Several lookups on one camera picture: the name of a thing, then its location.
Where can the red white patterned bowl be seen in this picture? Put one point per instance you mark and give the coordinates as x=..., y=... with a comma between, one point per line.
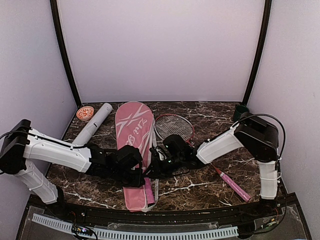
x=85, y=113

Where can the black front table rail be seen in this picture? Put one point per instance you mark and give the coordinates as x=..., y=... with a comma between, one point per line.
x=242, y=215

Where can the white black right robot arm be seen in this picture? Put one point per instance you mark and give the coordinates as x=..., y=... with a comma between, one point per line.
x=258, y=136

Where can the white cardboard shuttlecock tube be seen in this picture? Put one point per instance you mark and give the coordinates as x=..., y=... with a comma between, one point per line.
x=92, y=126

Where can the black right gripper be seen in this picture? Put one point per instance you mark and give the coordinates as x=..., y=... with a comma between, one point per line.
x=158, y=171

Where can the pink racket cover bag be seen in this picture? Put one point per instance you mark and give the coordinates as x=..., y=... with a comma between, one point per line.
x=134, y=123

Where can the dark green cup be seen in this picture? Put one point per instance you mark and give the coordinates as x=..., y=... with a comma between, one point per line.
x=239, y=110

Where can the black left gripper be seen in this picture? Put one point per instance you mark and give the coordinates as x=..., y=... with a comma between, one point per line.
x=137, y=182

